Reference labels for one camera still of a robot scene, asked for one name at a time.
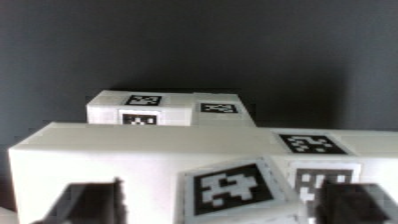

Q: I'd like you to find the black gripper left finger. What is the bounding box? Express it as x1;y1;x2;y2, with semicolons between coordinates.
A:
35;178;127;224

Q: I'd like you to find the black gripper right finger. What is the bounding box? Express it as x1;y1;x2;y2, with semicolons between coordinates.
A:
315;182;398;224

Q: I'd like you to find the white tagged cube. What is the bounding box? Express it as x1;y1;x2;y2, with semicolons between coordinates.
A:
175;157;308;224
287;159;363;203

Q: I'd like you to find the white chair leg with tag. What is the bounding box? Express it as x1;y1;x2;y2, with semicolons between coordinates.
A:
86;90;195;126

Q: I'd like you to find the white chair seat part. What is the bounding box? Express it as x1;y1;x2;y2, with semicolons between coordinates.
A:
193;93;257;127

